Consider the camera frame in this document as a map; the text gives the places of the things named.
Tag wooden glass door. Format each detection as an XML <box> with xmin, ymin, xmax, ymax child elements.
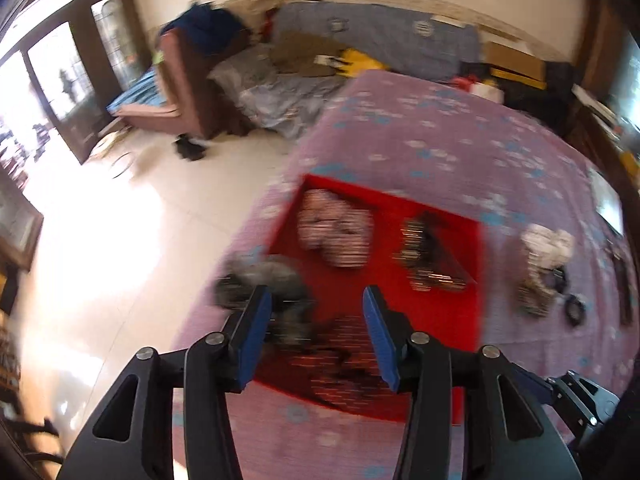
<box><xmin>0</xmin><ymin>0</ymin><xmax>151</xmax><ymax>166</ymax></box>

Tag dark glass pane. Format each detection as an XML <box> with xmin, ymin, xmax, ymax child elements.
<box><xmin>605</xmin><ymin>30</ymin><xmax>640</xmax><ymax>127</ymax></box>

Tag black mesh scrunchie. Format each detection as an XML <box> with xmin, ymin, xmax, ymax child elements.
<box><xmin>214</xmin><ymin>254</ymin><xmax>317</xmax><ymax>352</ymax></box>

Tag olive garment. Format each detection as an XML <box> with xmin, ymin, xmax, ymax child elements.
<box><xmin>272</xmin><ymin>30</ymin><xmax>347</xmax><ymax>77</ymax></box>

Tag white dotted scrunchie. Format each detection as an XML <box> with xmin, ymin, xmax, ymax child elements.
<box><xmin>325</xmin><ymin>207</ymin><xmax>374</xmax><ymax>269</ymax></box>

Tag black bag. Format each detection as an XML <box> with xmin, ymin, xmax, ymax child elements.
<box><xmin>500</xmin><ymin>60</ymin><xmax>577</xmax><ymax>122</ymax></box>

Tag red polka dot bow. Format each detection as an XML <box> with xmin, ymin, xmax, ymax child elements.
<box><xmin>309</xmin><ymin>314</ymin><xmax>398</xmax><ymax>407</ymax></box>

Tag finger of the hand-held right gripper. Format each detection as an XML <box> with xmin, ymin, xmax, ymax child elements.
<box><xmin>517</xmin><ymin>369</ymin><xmax>621</xmax><ymax>431</ymax></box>

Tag black boots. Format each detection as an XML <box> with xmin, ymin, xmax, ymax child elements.
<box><xmin>172</xmin><ymin>135</ymin><xmax>207</xmax><ymax>162</ymax></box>

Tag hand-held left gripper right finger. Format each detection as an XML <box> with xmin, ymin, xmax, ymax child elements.
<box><xmin>363</xmin><ymin>286</ymin><xmax>583</xmax><ymax>480</ymax></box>

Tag yellow bag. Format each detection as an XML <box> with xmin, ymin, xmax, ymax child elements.
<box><xmin>340</xmin><ymin>47</ymin><xmax>392</xmax><ymax>79</ymax></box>

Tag dark blue clothing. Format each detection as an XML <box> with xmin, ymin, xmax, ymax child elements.
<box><xmin>160</xmin><ymin>2</ymin><xmax>251</xmax><ymax>50</ymax></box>

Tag beige garment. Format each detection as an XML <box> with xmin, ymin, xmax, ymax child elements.
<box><xmin>239</xmin><ymin>0</ymin><xmax>282</xmax><ymax>37</ymax></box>

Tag red tray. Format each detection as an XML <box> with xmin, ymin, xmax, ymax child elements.
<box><xmin>250</xmin><ymin>175</ymin><xmax>485</xmax><ymax>425</ymax></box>

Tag black furry hair tie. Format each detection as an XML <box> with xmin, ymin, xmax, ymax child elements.
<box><xmin>565</xmin><ymin>294</ymin><xmax>589</xmax><ymax>327</ymax></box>

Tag purple floral tablecloth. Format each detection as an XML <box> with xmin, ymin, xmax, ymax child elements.
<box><xmin>170</xmin><ymin>67</ymin><xmax>640</xmax><ymax>480</ymax></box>

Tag red plaid scrunchie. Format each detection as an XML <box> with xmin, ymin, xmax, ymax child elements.
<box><xmin>297</xmin><ymin>189</ymin><xmax>347</xmax><ymax>252</ymax></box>

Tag black feather hair clip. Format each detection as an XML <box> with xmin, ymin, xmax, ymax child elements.
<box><xmin>411</xmin><ymin>212</ymin><xmax>453</xmax><ymax>271</ymax></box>

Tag white paper sheets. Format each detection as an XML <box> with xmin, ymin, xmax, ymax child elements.
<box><xmin>589</xmin><ymin>170</ymin><xmax>627</xmax><ymax>237</ymax></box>

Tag cream scrunchie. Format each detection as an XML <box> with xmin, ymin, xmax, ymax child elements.
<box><xmin>520</xmin><ymin>224</ymin><xmax>576</xmax><ymax>272</ymax></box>

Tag yellow flat box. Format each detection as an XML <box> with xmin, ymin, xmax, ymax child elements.
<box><xmin>490</xmin><ymin>66</ymin><xmax>547</xmax><ymax>84</ymax></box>

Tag leopard print bracelet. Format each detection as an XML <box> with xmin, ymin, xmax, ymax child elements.
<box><xmin>517</xmin><ymin>260</ymin><xmax>558</xmax><ymax>319</ymax></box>

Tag blue plaid sofa cover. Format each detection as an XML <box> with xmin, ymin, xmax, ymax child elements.
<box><xmin>272</xmin><ymin>2</ymin><xmax>482</xmax><ymax>82</ymax></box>

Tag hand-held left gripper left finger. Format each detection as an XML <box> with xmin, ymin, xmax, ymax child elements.
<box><xmin>60</xmin><ymin>285</ymin><xmax>273</xmax><ymax>480</ymax></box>

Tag wooden sideboard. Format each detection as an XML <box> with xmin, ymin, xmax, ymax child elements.
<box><xmin>564</xmin><ymin>82</ymin><xmax>640</xmax><ymax>223</ymax></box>

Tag grey bedding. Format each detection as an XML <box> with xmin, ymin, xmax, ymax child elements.
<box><xmin>207</xmin><ymin>45</ymin><xmax>351</xmax><ymax>139</ymax></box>

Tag leaning framed picture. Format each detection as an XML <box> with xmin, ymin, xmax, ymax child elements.
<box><xmin>0</xmin><ymin>170</ymin><xmax>45</xmax><ymax>272</ymax></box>

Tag cardboard box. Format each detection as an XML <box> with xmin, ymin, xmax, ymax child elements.
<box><xmin>482</xmin><ymin>40</ymin><xmax>547</xmax><ymax>82</ymax></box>

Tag brown sofa chair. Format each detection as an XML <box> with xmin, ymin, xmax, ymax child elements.
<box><xmin>114</xmin><ymin>27</ymin><xmax>237</xmax><ymax>140</ymax></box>

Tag blue mattress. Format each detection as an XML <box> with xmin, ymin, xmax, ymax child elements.
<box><xmin>106</xmin><ymin>67</ymin><xmax>162</xmax><ymax>114</ymax></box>

